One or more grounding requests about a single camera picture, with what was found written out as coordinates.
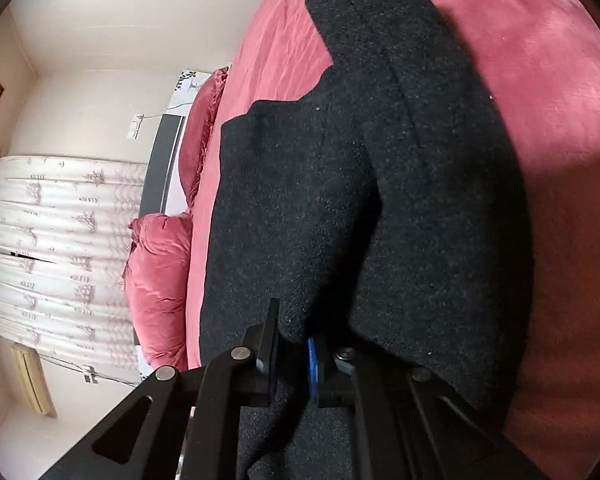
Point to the white wall socket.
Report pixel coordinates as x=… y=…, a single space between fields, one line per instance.
x=135 y=126

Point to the black wool coat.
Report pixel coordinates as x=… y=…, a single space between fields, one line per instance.
x=330 y=185

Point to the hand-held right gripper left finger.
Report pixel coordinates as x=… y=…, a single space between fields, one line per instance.
x=265 y=360

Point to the bed with pink blanket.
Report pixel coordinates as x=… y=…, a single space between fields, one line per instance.
x=555 y=110

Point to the printed white curtain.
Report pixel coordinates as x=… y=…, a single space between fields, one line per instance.
x=55 y=250

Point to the white floral nightstand panel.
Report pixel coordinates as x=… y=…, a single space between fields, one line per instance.
x=187 y=82

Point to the large pink pillow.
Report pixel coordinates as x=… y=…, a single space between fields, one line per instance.
x=157 y=285

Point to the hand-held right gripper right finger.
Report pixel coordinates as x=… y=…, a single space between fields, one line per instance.
x=312 y=365

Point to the beige wall unit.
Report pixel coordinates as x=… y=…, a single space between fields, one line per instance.
x=32 y=380

